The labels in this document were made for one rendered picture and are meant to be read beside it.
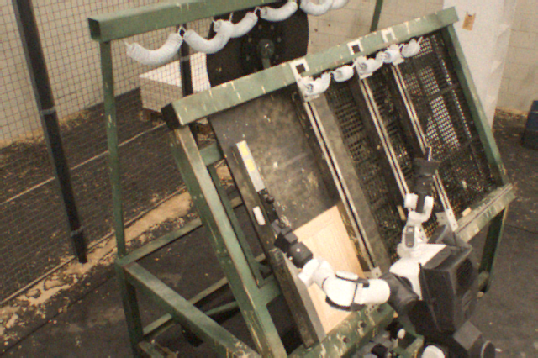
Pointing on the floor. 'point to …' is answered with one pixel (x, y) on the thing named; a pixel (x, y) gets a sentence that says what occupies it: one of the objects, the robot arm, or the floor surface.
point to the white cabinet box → (484, 44)
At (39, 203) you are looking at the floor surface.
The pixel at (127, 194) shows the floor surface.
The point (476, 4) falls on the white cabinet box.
